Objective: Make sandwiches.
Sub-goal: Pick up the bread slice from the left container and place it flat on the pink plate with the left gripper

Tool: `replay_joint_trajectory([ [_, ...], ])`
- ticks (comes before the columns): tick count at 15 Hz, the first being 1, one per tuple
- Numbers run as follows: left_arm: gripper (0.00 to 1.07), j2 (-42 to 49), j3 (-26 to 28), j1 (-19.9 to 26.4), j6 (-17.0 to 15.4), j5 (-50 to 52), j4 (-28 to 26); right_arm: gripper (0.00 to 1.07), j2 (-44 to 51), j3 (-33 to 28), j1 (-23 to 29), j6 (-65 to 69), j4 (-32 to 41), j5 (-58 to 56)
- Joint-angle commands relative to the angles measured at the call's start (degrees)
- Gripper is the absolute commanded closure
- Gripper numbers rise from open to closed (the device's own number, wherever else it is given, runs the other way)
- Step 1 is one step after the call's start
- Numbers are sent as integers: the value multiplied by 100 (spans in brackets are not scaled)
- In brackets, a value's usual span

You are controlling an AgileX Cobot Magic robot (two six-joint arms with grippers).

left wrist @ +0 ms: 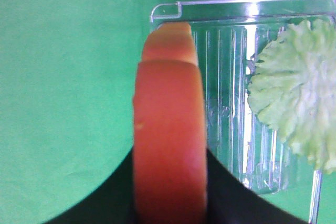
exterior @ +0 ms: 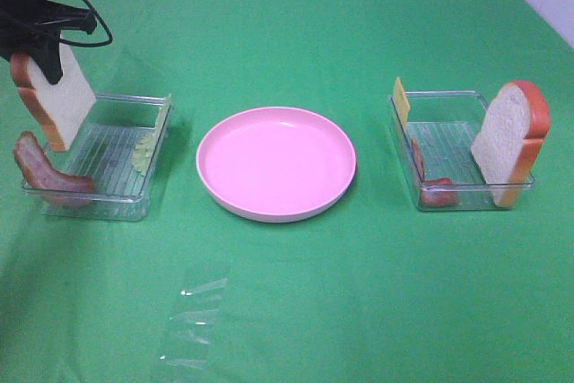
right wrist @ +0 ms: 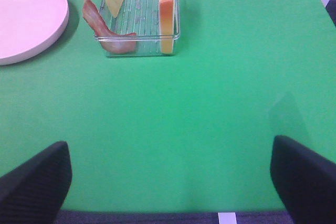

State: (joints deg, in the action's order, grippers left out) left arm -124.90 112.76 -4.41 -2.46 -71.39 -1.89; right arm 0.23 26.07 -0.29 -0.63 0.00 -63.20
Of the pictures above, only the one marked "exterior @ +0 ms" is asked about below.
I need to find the right clear plastic tray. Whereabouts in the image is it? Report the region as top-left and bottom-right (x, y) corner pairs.
(388, 90), (535, 212)

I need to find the clear plastic tray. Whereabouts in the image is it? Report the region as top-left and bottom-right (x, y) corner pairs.
(21, 93), (173, 222)
(388, 90), (535, 212)

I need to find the clear plastic film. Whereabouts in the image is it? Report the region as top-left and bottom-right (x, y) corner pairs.
(157, 260), (230, 382)

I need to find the pink round plate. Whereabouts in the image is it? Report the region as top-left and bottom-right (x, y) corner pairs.
(196, 107), (357, 223)

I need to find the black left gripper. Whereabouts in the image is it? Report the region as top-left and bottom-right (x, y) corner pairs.
(1, 0), (97, 84)

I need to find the bacon strip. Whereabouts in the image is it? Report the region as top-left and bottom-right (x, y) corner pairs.
(13, 131), (95, 194)
(411, 138), (459, 208)

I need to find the green tablecloth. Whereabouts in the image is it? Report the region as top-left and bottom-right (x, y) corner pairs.
(1, 0), (573, 382)

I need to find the left clear plastic tray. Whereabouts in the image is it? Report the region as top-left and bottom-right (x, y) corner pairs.
(21, 93), (173, 222)

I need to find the green lettuce leaf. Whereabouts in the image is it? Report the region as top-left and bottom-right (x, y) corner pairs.
(131, 95), (172, 175)

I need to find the bread slice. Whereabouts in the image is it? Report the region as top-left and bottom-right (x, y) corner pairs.
(10, 44), (96, 152)
(471, 80), (551, 208)

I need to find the yellow cheese slice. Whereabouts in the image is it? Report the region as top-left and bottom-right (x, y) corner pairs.
(393, 76), (411, 131)

